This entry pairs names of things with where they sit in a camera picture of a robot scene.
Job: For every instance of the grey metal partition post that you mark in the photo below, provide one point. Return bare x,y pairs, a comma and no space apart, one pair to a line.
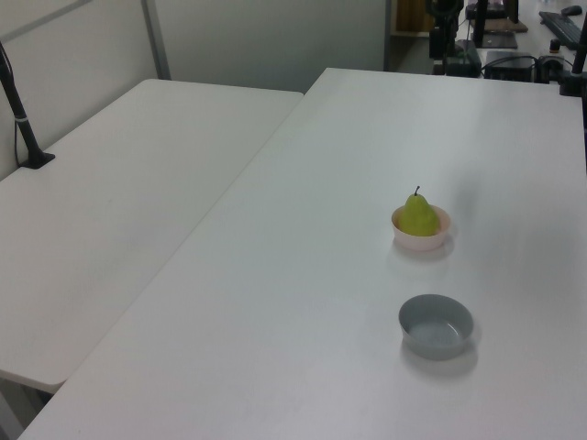
156,41

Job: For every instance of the black flat laptop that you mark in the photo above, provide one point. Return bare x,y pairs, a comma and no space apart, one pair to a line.
500,41

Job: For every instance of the black computer mouse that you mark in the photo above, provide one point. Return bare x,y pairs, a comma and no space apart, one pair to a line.
571,9

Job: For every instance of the green pear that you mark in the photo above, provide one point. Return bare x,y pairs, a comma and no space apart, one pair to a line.
417,220

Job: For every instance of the grey control box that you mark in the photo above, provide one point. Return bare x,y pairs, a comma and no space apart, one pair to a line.
552,68

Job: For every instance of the white side table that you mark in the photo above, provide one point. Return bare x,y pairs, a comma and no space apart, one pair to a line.
114,206

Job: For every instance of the black base box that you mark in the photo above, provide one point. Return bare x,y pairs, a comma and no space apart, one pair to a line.
463,69

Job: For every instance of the brown board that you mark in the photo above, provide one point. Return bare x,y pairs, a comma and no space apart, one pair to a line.
509,26

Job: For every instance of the black equipment box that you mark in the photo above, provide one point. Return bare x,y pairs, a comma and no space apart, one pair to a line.
509,68

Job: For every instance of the black vertical device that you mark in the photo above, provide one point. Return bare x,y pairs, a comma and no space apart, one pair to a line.
439,39

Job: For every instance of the black camera pole with clamp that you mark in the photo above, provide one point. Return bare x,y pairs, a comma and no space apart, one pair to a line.
24,130

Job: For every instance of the thin black pole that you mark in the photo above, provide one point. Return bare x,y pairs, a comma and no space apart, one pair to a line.
480,23

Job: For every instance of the yellow-green panel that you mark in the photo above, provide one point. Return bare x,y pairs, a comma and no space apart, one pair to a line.
413,16

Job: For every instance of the grey plastic bowl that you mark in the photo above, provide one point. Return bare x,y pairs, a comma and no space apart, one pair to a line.
435,349

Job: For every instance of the pink plastic bowl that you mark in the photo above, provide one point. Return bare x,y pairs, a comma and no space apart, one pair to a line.
422,244

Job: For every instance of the black keyboard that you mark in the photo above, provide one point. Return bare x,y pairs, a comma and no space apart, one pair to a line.
561,27

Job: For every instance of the black pole with table clamp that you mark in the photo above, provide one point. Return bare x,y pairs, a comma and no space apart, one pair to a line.
571,84

